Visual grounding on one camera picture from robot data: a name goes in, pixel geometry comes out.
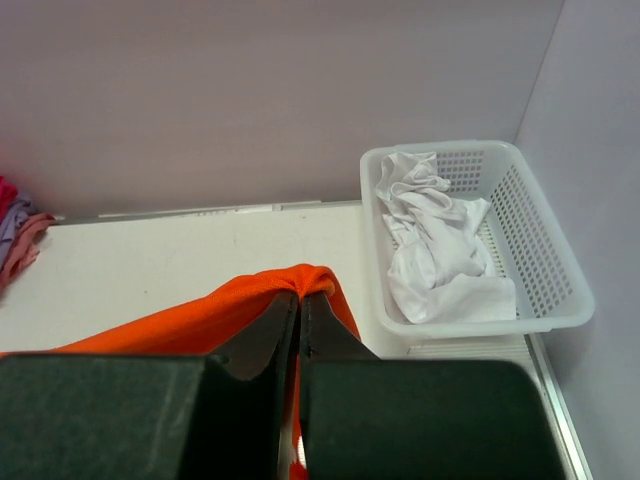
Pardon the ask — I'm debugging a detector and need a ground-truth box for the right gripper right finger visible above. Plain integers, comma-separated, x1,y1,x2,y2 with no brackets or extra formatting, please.
299,293,566,479

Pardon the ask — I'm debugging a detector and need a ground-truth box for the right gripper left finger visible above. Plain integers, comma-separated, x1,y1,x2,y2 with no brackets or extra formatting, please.
179,291,299,479

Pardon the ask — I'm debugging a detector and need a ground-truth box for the orange t-shirt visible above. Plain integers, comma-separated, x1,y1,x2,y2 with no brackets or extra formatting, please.
49,263,362,480

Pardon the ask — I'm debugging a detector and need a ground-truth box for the crumpled white t-shirt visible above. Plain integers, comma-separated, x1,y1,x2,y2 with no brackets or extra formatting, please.
375,152,516,324

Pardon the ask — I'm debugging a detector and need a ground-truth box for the white plastic basket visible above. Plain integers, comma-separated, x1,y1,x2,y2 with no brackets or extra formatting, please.
360,140,595,342

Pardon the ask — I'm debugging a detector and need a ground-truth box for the folded pink t-shirt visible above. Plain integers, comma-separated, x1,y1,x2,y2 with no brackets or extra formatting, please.
1,213,56,290

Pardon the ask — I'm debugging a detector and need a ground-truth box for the folded lavender t-shirt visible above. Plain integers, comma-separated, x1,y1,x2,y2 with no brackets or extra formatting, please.
0,194,38,263

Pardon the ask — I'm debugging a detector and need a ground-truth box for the folded magenta t-shirt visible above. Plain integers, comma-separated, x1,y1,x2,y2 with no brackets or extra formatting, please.
0,176,19,221

